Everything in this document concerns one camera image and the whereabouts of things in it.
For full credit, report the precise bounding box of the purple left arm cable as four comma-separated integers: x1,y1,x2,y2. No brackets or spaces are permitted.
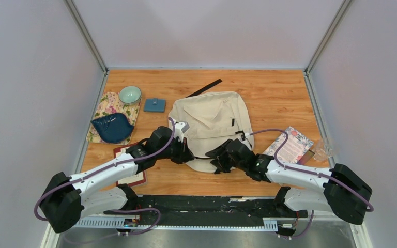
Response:
34,117,176,237

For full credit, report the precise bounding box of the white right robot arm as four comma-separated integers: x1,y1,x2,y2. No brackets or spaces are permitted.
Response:
205,139,373,225

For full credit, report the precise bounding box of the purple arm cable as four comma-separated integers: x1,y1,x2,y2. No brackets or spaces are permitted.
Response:
248,128,374,240
34,117,176,237

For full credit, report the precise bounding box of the pale green ceramic bowl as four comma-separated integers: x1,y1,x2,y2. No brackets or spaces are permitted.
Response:
118,85,142,105

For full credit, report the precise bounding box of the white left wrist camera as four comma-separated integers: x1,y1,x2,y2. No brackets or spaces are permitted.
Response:
168,117,190,143

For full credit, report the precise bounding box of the floral cover book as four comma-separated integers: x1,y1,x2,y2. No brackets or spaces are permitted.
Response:
278,126,314,164

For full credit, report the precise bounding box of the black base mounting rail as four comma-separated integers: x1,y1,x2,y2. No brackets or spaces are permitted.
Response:
106,195,309,236

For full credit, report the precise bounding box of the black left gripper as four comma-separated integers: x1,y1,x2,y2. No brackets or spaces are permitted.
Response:
156,135,194,165

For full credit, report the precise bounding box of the dark blue leaf dish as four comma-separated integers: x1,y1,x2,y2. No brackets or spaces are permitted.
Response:
91,113,134,143

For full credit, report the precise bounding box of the blue cover book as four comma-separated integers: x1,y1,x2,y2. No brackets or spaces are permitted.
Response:
297,149,315,165

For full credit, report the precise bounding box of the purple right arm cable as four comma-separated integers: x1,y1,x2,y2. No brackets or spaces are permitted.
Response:
248,128,374,240

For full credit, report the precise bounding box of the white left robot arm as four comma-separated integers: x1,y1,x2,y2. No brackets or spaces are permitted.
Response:
35,121,194,233

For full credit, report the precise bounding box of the red bordered book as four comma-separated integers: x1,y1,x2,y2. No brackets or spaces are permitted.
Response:
113,143,147,187

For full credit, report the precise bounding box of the beige canvas backpack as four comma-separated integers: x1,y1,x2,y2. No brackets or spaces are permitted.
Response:
169,91,255,173

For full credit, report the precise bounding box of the clear plastic cup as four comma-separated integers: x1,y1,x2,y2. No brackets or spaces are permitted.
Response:
313,138,338,162

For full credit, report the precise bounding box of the floral cloth placemat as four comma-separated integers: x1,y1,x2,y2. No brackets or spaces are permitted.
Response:
86,92,141,145

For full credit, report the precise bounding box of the small blue wallet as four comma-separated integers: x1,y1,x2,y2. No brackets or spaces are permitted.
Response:
143,98,166,113

